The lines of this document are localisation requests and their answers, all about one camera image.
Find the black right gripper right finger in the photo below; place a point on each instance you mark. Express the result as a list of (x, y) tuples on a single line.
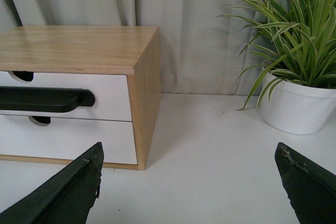
[(310, 188)]

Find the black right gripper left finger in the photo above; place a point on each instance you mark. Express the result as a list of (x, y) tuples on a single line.
[(67, 197)]

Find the white drawer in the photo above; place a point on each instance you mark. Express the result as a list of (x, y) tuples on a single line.
[(110, 91), (67, 138)]

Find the wooden drawer cabinet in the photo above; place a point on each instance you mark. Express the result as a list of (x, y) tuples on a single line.
[(112, 50)]

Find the white plant pot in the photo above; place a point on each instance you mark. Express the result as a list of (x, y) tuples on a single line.
[(295, 108)]

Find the green spider plant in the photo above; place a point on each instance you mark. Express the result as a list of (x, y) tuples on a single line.
[(302, 35)]

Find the grey curtain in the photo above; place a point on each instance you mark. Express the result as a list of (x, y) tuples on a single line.
[(202, 41)]

